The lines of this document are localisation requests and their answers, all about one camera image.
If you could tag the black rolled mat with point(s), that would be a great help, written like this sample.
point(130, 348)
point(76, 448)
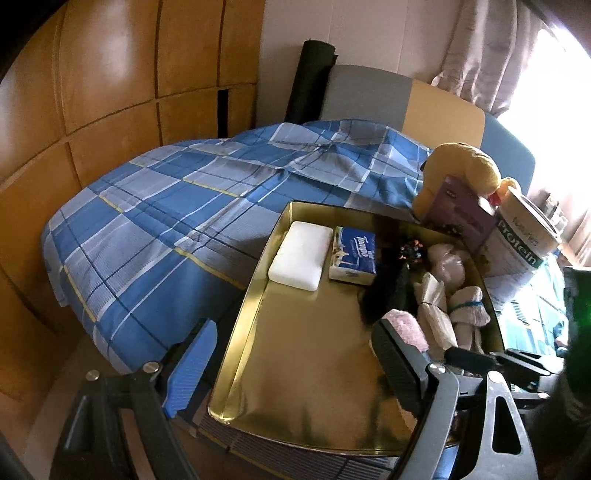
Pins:
point(310, 82)

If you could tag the blue plaid bed cover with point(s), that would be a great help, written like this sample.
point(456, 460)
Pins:
point(173, 236)

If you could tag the purple box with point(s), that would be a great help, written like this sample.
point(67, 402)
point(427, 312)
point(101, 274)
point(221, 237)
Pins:
point(457, 211)

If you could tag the wooden wardrobe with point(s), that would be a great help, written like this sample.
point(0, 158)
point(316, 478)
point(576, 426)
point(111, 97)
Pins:
point(95, 83)

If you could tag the pink towel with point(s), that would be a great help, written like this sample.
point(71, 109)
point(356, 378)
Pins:
point(408, 328)

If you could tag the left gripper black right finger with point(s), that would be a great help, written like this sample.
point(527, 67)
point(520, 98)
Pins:
point(421, 387)

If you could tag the blue tissue pack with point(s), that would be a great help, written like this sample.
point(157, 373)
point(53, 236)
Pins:
point(353, 258)

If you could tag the beige sock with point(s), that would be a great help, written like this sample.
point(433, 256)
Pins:
point(431, 297)

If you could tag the grey yellow blue headboard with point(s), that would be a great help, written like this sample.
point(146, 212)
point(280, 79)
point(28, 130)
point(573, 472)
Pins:
point(424, 113)

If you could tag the white socks teal band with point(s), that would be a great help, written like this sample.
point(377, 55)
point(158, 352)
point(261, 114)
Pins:
point(468, 315)

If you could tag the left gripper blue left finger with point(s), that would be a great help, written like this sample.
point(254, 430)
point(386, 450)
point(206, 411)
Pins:
point(172, 381)

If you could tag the black floral cloth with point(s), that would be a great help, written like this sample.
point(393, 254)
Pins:
point(392, 288)

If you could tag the white sponge block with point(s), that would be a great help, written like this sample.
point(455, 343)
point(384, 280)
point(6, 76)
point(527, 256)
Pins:
point(300, 259)

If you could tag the white protein powder can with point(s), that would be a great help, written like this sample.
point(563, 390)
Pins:
point(520, 242)

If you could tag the pink curtain left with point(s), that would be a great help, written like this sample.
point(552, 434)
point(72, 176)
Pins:
point(490, 48)

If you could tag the white plastic bag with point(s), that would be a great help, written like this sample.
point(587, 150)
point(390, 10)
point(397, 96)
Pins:
point(448, 265)

